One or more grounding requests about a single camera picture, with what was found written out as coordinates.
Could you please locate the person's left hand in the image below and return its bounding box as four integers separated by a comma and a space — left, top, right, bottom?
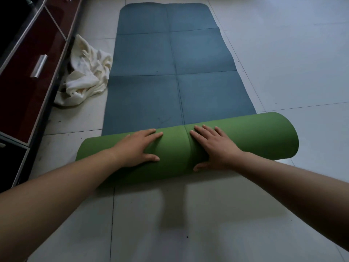
112, 129, 164, 168

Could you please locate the person's right hand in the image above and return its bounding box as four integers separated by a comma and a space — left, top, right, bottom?
190, 124, 245, 172

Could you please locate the blue and green yoga mat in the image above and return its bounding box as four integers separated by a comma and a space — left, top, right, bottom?
75, 3, 299, 189

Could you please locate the person's left forearm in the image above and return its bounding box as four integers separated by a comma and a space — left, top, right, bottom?
0, 148, 122, 262

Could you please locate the person's right forearm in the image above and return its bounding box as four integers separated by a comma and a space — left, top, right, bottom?
231, 152, 349, 254

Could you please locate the crumpled white cloth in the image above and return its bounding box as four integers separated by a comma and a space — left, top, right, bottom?
54, 34, 113, 107

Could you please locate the dark red low cabinet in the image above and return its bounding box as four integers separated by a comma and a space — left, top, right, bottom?
0, 0, 85, 194

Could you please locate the silver drawer handle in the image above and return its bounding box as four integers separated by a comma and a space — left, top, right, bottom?
30, 54, 48, 79

